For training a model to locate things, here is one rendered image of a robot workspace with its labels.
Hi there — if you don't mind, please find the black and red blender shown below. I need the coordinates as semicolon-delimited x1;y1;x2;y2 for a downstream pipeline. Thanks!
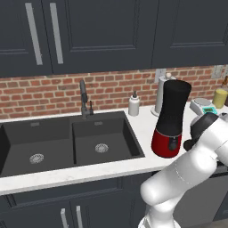
151;78;192;159

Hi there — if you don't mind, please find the white soap dispenser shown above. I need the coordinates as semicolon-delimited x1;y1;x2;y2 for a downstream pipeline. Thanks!
127;90;141;118

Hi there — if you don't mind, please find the black double sink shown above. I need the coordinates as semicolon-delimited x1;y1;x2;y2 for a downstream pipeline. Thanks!
0;110;146;179

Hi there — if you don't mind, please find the dark grey sink tap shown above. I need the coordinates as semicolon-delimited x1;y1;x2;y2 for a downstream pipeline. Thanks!
78;78;94;120

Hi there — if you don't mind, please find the white paper towel holder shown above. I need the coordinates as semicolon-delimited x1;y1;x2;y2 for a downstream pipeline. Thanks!
150;72;177;118

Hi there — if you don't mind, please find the white kitchen scale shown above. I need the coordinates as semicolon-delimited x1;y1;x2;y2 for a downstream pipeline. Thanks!
189;97;219;117

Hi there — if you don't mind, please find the dark grey sink front panel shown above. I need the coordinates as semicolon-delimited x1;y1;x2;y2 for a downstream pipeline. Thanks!
4;177;124;209

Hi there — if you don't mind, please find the dark grey base cupboard door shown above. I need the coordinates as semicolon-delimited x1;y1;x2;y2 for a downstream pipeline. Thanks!
0;200;74;228
70;190;141;228

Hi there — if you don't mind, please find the yellow jar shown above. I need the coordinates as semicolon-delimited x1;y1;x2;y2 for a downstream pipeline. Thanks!
212;87;228;110

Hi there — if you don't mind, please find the dark bottle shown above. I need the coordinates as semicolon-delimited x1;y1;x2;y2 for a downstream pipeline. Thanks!
221;75;228;90

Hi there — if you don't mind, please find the grey dishwasher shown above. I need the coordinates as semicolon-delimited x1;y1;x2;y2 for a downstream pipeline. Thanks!
173;171;228;228

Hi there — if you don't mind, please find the grey wall socket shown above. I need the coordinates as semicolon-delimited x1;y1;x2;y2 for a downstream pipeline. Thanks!
210;64;224;80
154;68;167;85

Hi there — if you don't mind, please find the dark grey wall cupboard door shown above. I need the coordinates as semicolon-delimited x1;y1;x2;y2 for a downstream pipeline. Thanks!
41;0;160;76
151;0;228;69
0;0;54;78

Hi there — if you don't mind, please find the silver wall cupboard handle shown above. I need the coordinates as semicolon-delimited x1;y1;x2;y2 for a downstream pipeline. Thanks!
24;2;44;66
49;2;64;65

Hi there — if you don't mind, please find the silver base cupboard handle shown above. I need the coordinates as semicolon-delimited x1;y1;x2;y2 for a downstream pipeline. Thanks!
60;208;69;228
75;205;85;228

